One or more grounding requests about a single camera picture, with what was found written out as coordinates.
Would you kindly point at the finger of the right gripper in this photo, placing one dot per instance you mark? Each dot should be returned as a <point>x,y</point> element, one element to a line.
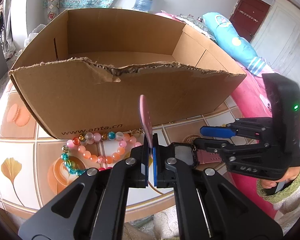
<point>208,150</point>
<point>218,132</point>

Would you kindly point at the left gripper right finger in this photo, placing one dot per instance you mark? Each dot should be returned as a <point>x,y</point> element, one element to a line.
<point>208,206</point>

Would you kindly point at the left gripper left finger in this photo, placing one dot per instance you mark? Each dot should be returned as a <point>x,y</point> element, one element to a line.
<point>94,205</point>

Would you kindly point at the pink smart watch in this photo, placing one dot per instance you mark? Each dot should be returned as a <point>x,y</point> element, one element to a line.
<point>185,152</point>

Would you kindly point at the right hand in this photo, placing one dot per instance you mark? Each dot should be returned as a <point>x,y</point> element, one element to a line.
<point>290,175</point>

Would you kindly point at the light blue pillow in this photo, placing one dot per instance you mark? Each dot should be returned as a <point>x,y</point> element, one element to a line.
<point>234,45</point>

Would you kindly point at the dark red door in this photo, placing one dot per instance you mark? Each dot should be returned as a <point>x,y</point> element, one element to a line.
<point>248,16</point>

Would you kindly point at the brown cardboard box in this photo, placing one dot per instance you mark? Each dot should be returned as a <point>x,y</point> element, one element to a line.
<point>85,71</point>

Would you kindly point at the white plastic bag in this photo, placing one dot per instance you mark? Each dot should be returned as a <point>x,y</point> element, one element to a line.
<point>33,34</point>

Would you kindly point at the rolled patterned mat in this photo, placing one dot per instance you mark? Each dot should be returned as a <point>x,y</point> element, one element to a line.
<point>52,9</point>

